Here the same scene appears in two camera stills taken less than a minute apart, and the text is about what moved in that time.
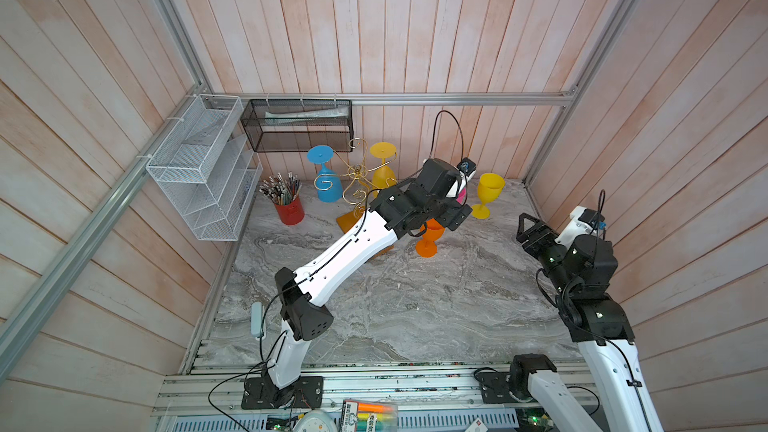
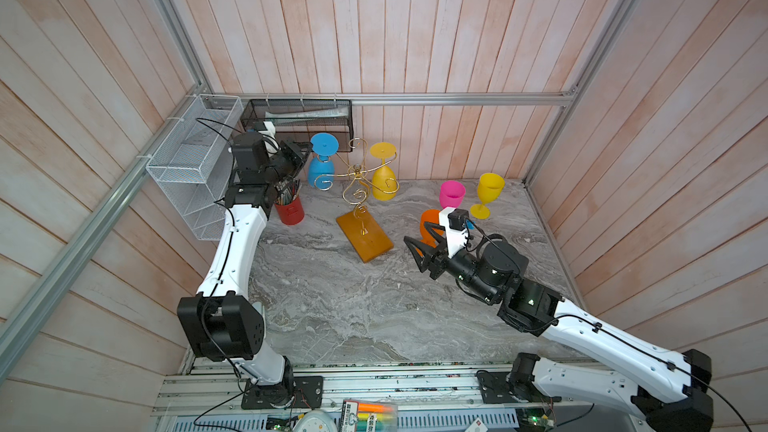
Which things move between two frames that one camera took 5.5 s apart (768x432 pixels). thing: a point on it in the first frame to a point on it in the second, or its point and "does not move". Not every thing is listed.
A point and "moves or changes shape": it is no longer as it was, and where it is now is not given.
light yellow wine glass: (490, 186) does not move
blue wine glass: (329, 188) moves or changes shape
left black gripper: (453, 214) to (297, 157)
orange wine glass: (427, 247) does not move
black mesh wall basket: (299, 125) does not move
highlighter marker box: (359, 416) does not move
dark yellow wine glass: (383, 178) does not move
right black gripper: (545, 235) to (442, 259)
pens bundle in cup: (281, 192) does not move
